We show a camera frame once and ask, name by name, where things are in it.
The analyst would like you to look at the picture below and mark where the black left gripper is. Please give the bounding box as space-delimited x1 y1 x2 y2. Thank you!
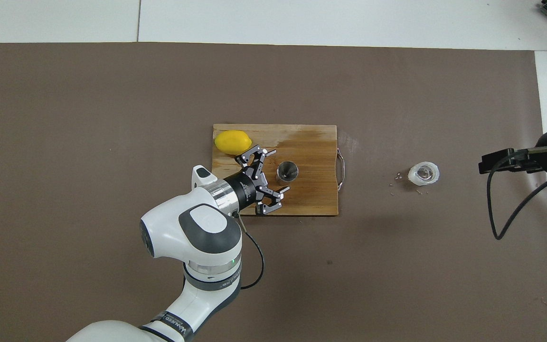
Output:
225 145 290 216

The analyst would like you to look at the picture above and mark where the steel double jigger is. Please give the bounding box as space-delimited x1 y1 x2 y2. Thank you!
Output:
276 161 299 185

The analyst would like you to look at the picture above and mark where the yellow lemon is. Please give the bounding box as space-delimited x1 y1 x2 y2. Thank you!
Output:
214 130 253 156

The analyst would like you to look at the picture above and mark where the brown table mat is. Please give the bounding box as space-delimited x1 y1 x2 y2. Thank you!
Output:
0 42 547 342

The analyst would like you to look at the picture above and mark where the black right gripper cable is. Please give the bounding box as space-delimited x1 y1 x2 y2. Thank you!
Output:
487 149 547 241

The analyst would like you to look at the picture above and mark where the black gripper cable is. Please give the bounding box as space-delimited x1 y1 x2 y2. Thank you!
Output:
487 149 547 241
232 212 265 290

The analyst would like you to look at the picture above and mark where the wooden cutting board with handle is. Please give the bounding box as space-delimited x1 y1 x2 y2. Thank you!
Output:
210 124 347 216

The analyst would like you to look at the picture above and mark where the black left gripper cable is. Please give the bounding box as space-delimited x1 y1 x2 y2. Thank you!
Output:
232 212 265 290

